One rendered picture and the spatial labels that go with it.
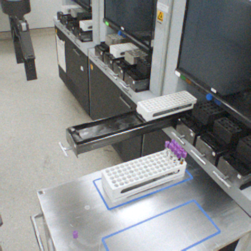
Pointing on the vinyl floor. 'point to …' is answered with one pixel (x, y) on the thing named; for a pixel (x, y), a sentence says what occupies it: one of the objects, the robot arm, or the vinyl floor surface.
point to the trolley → (142, 216)
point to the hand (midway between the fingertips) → (26, 66)
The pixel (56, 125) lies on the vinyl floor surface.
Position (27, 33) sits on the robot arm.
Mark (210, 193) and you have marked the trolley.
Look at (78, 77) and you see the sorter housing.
